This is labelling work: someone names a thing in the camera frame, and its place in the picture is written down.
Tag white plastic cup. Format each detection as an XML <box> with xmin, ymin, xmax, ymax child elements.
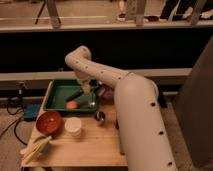
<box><xmin>65</xmin><ymin>117</ymin><xmax>82</xmax><ymax>138</ymax></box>

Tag small metal cup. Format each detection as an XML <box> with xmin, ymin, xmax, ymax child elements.
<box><xmin>94</xmin><ymin>111</ymin><xmax>106</xmax><ymax>125</ymax></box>

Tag purple bowl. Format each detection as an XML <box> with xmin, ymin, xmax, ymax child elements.
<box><xmin>102</xmin><ymin>88</ymin><xmax>114</xmax><ymax>101</ymax></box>

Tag green plastic tray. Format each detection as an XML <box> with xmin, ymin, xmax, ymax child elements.
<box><xmin>43</xmin><ymin>79</ymin><xmax>99</xmax><ymax>114</ymax></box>

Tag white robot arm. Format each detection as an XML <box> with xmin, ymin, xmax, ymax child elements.
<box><xmin>65</xmin><ymin>46</ymin><xmax>178</xmax><ymax>171</ymax></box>

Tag black cables on floor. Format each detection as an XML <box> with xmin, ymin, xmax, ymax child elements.
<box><xmin>0</xmin><ymin>87</ymin><xmax>28</xmax><ymax>146</ymax></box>

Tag peach apple fruit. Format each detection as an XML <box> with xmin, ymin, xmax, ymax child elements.
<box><xmin>66</xmin><ymin>101</ymin><xmax>79</xmax><ymax>109</ymax></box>

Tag red wooden bowl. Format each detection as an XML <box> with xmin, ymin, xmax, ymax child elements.
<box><xmin>36</xmin><ymin>111</ymin><xmax>62</xmax><ymax>135</ymax></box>

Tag blue box on floor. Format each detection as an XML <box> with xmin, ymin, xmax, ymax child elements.
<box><xmin>23</xmin><ymin>104</ymin><xmax>40</xmax><ymax>121</ymax></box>

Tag wooden table board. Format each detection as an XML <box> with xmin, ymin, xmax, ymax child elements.
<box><xmin>21</xmin><ymin>80</ymin><xmax>129</xmax><ymax>168</ymax></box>

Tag black handled brush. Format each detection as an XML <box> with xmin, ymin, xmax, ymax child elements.
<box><xmin>65</xmin><ymin>85</ymin><xmax>107</xmax><ymax>103</ymax></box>

